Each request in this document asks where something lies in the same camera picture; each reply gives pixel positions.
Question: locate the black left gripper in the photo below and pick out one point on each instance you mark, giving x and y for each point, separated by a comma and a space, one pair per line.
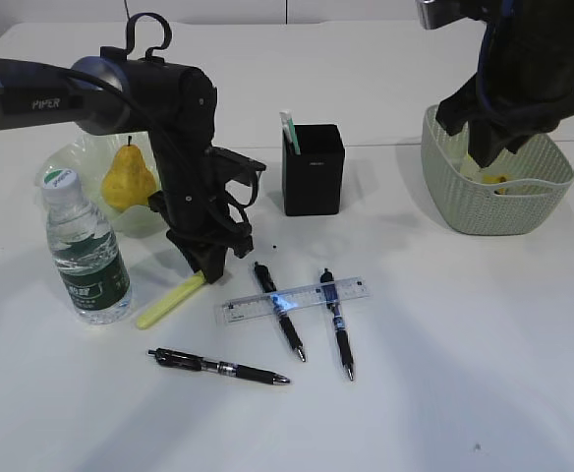
205, 216

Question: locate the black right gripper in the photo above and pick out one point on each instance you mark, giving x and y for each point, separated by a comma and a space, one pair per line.
495, 123

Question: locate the black gel pen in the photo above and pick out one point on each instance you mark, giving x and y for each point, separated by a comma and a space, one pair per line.
266, 283
190, 362
341, 334

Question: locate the clear plastic ruler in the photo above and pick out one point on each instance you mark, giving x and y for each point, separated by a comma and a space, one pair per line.
285, 301

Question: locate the yellow utility knife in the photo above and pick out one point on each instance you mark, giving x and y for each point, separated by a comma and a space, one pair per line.
158, 310

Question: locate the yellow pear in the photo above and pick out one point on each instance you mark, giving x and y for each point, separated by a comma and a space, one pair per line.
128, 182

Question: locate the clear water bottle green label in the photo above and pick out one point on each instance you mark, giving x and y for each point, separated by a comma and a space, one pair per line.
85, 250

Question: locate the green utility knife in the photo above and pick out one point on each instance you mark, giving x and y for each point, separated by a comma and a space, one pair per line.
289, 130

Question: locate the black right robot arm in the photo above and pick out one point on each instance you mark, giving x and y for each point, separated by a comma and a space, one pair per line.
524, 82

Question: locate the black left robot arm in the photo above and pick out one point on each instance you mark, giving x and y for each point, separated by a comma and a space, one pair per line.
175, 106

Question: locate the green woven plastic basket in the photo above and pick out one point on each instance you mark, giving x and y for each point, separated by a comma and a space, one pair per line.
540, 175

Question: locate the black square pen holder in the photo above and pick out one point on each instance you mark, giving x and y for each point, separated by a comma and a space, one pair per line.
312, 180

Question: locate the green wavy glass plate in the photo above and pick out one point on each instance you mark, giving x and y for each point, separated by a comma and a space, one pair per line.
91, 157

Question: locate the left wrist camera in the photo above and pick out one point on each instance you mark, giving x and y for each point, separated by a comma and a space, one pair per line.
227, 165

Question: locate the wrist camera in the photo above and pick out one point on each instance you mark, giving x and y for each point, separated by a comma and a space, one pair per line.
436, 14
227, 165

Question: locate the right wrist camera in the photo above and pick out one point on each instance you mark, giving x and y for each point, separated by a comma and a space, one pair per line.
436, 14

